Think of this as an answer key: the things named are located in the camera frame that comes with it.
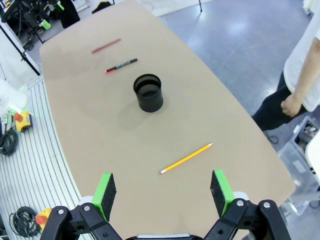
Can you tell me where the clear plastic storage box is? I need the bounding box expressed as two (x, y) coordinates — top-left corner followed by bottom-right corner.
(277, 116), (320, 216)

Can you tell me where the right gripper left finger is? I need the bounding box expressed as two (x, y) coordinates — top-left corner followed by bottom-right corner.
(41, 172), (126, 240)

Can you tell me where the yellow emergency stop button box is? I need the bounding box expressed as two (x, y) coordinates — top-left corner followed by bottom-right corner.
(34, 207), (53, 232)
(13, 111), (33, 133)

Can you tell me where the person in white printed t-shirt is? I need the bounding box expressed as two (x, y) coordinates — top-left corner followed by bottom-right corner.
(251, 17), (320, 132)

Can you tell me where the black mesh pen holder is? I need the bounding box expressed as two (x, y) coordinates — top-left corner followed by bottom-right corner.
(132, 73), (165, 113)

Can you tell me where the person's left hand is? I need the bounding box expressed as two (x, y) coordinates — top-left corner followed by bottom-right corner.
(280, 94), (305, 118)

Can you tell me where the coiled black cable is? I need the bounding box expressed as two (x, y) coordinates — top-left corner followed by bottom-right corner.
(0, 129), (19, 155)
(9, 206), (42, 238)

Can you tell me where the black marker with pink cap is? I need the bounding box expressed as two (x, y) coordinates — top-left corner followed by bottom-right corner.
(104, 57), (139, 75)

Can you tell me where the crumpled clear plastic sheet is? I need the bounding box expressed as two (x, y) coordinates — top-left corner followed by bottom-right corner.
(0, 79), (28, 113)

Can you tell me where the dark red pen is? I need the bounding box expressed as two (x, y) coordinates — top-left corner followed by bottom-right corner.
(90, 38), (122, 55)

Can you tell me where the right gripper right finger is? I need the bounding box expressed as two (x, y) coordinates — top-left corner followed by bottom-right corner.
(202, 169), (292, 240)

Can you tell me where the black fabric seat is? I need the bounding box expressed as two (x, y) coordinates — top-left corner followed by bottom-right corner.
(91, 0), (112, 15)

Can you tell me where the yellow pencil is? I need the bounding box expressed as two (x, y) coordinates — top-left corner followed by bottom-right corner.
(159, 142), (214, 175)

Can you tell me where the grooved aluminium platform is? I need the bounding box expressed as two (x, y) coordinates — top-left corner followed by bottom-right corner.
(0, 74), (83, 240)

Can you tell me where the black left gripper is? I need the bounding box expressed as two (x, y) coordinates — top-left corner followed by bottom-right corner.
(23, 0), (65, 30)

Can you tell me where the black tripod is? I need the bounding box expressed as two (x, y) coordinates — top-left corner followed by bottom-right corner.
(0, 23), (42, 76)

